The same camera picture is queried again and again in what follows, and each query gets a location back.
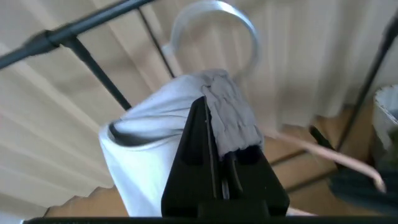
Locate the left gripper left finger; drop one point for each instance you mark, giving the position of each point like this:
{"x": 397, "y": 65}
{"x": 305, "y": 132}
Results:
{"x": 189, "y": 174}

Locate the pink clothes hanger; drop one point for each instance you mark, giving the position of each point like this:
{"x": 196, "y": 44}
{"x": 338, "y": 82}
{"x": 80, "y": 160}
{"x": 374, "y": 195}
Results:
{"x": 326, "y": 152}

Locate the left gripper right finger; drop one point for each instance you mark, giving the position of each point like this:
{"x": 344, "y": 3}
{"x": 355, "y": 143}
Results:
{"x": 258, "y": 183}

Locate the white laundry basket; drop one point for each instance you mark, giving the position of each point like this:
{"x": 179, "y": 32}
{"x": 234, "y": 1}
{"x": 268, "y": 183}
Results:
{"x": 384, "y": 102}

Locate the pale grey shorts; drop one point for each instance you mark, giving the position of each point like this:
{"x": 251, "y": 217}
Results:
{"x": 149, "y": 161}

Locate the black clothes rack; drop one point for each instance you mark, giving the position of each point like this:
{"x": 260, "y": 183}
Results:
{"x": 93, "y": 23}

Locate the beige curtain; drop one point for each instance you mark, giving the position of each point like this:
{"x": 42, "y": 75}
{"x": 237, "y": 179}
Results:
{"x": 295, "y": 62}

